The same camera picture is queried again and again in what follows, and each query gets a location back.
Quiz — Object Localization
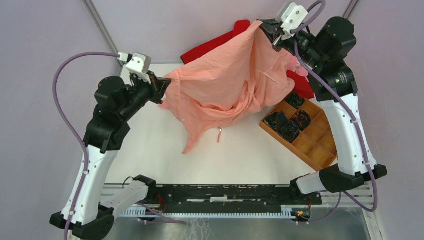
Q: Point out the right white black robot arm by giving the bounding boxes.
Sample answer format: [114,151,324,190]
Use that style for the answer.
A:
[260,16,388,204]

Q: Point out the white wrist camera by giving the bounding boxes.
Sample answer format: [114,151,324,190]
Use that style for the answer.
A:
[118,52,152,74]
[276,2,309,36]

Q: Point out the pink garment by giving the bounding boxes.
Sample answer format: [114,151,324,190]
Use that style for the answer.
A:
[287,56,309,77]

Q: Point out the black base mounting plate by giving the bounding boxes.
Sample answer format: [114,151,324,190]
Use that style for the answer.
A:
[131,175,323,215]

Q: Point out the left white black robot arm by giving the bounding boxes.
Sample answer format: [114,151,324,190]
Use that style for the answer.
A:
[50,71,171,240]

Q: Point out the red garment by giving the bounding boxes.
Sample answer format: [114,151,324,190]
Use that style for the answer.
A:
[180,19,315,100]

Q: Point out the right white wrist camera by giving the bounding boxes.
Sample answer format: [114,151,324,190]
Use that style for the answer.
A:
[276,2,309,36]

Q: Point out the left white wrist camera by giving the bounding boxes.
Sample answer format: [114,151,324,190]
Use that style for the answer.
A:
[118,52,152,74]

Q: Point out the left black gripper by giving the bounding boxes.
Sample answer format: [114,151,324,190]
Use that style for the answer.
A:
[119,69,171,121]

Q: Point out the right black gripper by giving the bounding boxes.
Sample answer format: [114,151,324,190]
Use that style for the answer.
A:
[257,17,327,69]

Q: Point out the wooden divided tray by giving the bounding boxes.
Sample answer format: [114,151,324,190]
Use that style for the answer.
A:
[259,97,337,172]

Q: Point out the salmon orange jacket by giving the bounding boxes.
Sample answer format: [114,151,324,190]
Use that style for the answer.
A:
[162,21,295,154]

